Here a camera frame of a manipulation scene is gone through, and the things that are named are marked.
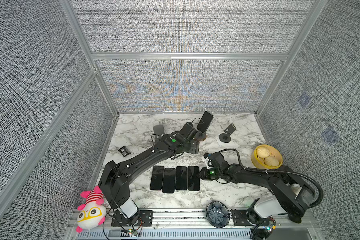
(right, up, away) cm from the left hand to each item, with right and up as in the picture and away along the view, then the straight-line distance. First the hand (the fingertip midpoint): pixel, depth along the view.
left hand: (193, 145), depth 80 cm
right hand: (+3, -18, +6) cm, 19 cm away
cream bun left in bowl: (+43, -5, +10) cm, 44 cm away
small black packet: (-43, -6, +15) cm, 46 cm away
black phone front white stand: (-20, -19, +5) cm, 28 cm away
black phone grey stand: (-14, -20, +5) cm, 25 cm away
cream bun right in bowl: (+46, -10, +7) cm, 48 cm away
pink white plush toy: (-48, -30, -12) cm, 57 cm away
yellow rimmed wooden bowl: (+39, -11, +8) cm, 41 cm away
